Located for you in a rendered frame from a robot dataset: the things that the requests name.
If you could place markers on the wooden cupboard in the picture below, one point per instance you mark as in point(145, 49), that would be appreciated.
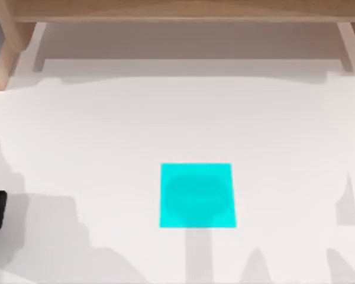
point(195, 10)

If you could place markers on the flat cyan square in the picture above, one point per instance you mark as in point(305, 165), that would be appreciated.
point(197, 195)

